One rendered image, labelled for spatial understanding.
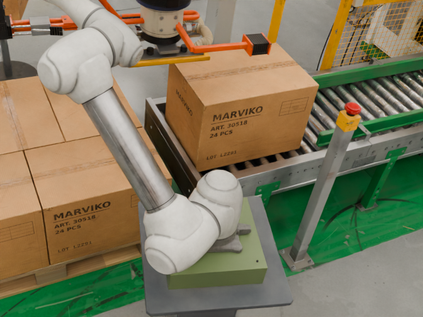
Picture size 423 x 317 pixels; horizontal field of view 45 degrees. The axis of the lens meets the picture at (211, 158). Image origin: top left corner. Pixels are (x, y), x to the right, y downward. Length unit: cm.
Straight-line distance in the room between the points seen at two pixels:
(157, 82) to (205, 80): 167
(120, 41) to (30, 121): 130
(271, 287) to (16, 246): 116
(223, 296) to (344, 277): 127
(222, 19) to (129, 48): 201
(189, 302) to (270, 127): 106
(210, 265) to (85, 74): 75
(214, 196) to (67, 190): 93
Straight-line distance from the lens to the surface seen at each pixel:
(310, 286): 285
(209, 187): 162
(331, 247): 306
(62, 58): 142
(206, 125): 228
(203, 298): 178
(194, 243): 154
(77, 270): 273
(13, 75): 404
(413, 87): 361
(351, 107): 224
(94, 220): 245
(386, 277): 306
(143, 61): 205
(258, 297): 182
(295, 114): 253
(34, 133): 268
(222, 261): 177
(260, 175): 247
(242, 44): 199
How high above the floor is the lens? 224
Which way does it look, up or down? 42 degrees down
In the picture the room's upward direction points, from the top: 9 degrees clockwise
